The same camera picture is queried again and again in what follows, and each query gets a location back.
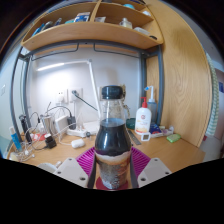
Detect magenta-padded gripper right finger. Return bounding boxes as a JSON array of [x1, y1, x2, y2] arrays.
[[128, 146, 173, 190]]

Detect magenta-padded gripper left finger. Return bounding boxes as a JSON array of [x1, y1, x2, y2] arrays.
[[53, 146, 98, 190]]

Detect dark drink bottle black cap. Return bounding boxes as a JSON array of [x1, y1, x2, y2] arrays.
[[94, 85, 132, 191]]

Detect white earbuds case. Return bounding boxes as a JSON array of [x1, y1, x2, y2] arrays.
[[70, 138, 86, 149]]

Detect small white thermometer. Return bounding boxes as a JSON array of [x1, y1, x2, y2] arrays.
[[140, 131, 152, 142]]

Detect black charger block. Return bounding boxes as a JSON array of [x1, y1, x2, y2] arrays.
[[44, 134, 58, 150]]

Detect small green packet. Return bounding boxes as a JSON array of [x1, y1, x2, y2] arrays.
[[165, 133, 182, 144]]

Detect grey ruler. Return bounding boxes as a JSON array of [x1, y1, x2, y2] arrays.
[[128, 129, 143, 146]]

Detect white power strip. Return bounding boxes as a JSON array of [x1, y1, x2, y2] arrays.
[[66, 120, 101, 138]]

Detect white earphones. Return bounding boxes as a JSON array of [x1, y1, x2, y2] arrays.
[[19, 148, 36, 159]]

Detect white power adapter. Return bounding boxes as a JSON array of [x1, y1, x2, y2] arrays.
[[54, 115, 70, 133]]

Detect red packet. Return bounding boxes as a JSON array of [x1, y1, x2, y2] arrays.
[[24, 132, 48, 143]]

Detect black plug adapter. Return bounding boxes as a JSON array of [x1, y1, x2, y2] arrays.
[[66, 115, 77, 131]]

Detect steel tumbler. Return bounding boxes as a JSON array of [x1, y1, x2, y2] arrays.
[[42, 114, 58, 134]]

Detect white pump lotion bottle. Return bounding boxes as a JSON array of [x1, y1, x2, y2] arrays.
[[134, 96, 153, 135]]

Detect dark green jar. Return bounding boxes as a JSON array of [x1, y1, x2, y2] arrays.
[[125, 117, 137, 130]]

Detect clear spray bottle blue nozzle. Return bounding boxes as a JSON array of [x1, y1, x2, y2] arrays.
[[143, 85, 158, 126]]

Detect blue tube white cap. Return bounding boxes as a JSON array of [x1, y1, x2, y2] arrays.
[[8, 125, 23, 153]]

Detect black slim device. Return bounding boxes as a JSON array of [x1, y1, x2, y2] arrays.
[[18, 114, 30, 136]]

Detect wooden tree figurine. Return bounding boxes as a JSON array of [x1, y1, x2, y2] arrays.
[[120, 84, 131, 118]]

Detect wooden shelf unit with items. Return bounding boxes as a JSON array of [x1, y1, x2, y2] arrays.
[[20, 0, 165, 52]]

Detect white wall outlet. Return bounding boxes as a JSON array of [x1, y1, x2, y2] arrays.
[[68, 88, 84, 103], [54, 90, 67, 104]]

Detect grey metal desk frame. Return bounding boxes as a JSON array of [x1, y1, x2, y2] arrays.
[[9, 39, 165, 148]]

